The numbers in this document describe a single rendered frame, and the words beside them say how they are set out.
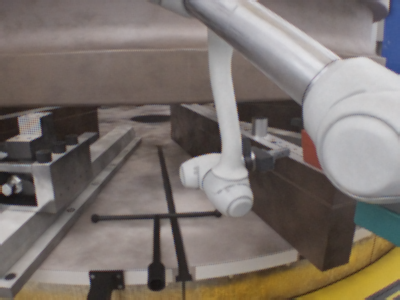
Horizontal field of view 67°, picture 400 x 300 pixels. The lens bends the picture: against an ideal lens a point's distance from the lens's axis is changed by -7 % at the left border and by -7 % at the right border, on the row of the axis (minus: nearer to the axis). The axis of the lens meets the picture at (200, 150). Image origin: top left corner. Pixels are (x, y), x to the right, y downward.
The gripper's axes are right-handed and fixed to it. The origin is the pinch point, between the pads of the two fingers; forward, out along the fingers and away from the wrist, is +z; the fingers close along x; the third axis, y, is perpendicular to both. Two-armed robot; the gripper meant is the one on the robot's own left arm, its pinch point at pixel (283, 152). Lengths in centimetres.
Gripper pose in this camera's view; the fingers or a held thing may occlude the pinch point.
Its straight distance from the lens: 119.0
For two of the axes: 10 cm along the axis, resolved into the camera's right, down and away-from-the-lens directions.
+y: 1.1, 9.4, 3.1
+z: 9.3, -2.1, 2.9
